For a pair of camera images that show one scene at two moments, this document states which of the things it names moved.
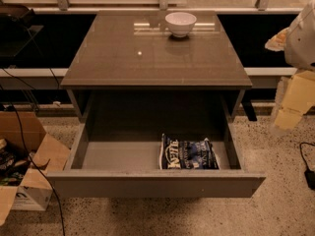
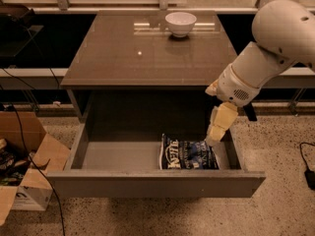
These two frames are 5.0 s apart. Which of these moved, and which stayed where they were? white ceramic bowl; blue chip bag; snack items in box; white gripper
Moved: white gripper
Stayed: blue chip bag; white ceramic bowl; snack items in box
